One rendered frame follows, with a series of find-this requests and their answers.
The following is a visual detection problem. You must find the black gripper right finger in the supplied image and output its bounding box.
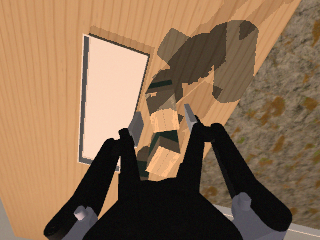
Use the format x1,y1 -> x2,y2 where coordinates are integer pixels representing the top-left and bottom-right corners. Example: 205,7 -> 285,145
164,103 -> 292,240

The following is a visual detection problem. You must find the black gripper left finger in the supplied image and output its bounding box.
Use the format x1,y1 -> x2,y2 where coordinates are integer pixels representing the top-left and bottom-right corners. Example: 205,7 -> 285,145
43,111 -> 144,240

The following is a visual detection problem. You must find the white shallow tray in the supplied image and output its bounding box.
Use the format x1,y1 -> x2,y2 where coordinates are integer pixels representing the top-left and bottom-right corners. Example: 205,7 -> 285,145
78,34 -> 149,165

